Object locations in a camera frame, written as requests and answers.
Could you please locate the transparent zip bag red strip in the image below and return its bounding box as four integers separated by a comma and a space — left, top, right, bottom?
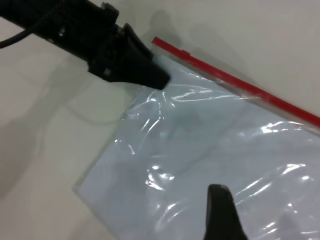
72, 36, 320, 240

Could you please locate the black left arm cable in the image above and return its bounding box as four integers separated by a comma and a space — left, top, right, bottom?
0, 26, 35, 50

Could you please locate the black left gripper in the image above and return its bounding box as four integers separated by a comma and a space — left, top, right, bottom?
32, 0, 171, 90

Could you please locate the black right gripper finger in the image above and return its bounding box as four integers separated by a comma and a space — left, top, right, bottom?
203, 184, 248, 240

